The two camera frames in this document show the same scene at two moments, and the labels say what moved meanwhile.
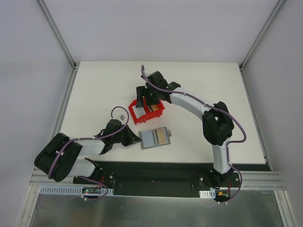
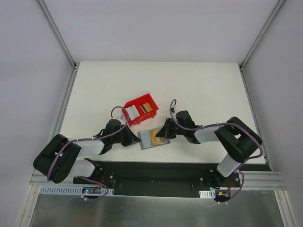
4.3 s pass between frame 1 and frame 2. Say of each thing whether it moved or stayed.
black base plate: stayed
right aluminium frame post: stayed
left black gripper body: stayed
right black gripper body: moved
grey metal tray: stayed
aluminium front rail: stayed
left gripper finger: stayed
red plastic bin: moved
